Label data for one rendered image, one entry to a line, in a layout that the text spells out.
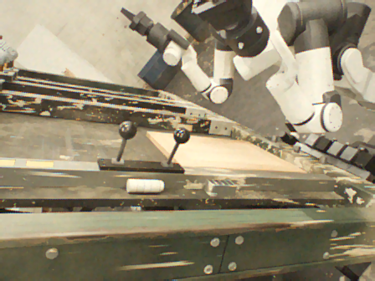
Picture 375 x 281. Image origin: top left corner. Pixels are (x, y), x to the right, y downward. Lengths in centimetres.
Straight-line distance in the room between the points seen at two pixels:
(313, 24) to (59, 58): 412
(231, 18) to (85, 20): 553
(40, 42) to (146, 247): 436
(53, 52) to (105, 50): 164
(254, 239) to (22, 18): 583
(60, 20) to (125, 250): 576
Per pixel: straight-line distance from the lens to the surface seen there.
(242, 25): 66
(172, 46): 124
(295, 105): 81
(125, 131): 60
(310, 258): 70
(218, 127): 148
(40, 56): 473
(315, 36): 90
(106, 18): 615
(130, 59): 623
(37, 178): 67
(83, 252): 45
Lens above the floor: 174
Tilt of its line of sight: 29 degrees down
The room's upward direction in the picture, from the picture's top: 51 degrees counter-clockwise
